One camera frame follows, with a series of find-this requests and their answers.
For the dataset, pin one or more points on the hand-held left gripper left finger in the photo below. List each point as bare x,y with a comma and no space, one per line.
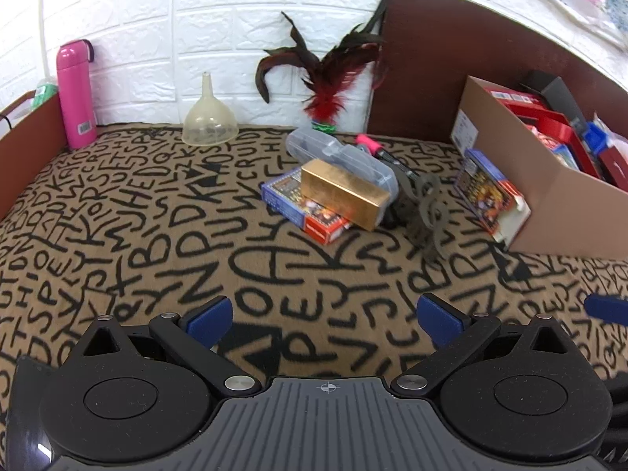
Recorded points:
211,321

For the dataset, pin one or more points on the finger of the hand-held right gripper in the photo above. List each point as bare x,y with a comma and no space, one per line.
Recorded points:
606,308

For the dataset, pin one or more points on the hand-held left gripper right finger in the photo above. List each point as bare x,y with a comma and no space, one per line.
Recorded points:
439,321

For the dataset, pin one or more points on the cardboard box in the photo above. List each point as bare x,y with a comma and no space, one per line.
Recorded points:
549,211

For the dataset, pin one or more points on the pink marker pen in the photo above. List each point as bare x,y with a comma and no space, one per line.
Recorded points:
369,143

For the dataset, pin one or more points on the dark grey scissors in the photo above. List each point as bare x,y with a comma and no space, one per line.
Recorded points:
427,216

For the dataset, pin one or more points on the blue card box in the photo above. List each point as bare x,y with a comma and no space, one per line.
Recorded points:
284,191
483,191

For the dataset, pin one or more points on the dark red box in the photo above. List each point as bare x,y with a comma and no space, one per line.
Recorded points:
615,167

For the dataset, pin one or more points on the gold box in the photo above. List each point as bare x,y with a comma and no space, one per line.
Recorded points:
343,189

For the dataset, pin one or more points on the blue plastic box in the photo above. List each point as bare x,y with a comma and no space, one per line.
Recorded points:
599,138

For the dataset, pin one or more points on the translucent plastic funnel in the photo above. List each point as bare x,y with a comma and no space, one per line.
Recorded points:
208,125

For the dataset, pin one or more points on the clear plastic case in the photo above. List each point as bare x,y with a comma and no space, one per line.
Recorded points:
338,149

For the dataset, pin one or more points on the black box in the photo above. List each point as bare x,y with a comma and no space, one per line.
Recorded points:
564,93

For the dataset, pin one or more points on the red feather shuttlecock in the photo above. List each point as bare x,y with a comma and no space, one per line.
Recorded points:
324,93

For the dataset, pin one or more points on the brown side board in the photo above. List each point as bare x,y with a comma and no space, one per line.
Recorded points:
24,147

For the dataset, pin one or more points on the brown wooden headboard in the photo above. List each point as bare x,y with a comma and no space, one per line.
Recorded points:
441,59

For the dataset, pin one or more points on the pink thermos bottle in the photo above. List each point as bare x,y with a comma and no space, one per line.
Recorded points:
73,93

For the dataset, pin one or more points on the green packet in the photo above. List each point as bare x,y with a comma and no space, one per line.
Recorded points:
46,93

